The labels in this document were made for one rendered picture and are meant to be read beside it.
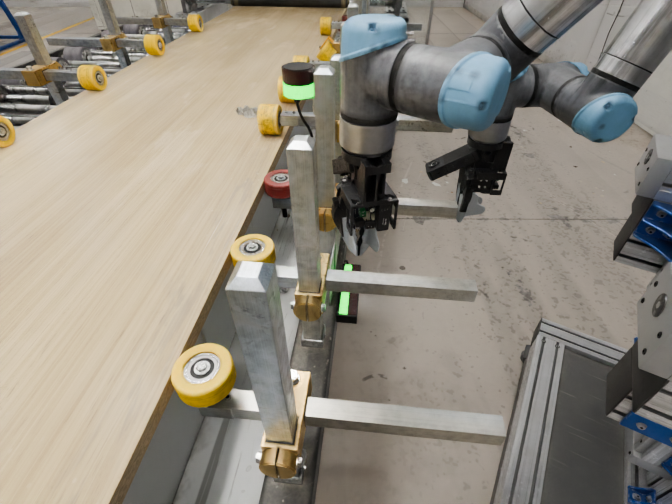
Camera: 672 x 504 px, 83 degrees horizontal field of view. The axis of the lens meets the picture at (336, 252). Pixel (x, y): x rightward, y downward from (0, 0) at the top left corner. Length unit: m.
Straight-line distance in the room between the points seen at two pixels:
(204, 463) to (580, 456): 1.03
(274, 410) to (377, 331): 1.26
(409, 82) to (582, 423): 1.22
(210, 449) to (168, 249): 0.38
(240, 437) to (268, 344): 0.46
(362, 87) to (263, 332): 0.30
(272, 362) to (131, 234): 0.51
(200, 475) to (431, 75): 0.72
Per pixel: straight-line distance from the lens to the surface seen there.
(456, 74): 0.43
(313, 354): 0.79
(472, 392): 1.63
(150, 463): 0.70
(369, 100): 0.48
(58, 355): 0.67
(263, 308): 0.33
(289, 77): 0.74
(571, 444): 1.41
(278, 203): 0.93
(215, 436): 0.83
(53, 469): 0.57
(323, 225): 0.86
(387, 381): 1.58
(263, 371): 0.41
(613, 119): 0.74
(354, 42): 0.48
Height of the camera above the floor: 1.36
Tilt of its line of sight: 41 degrees down
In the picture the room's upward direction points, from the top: straight up
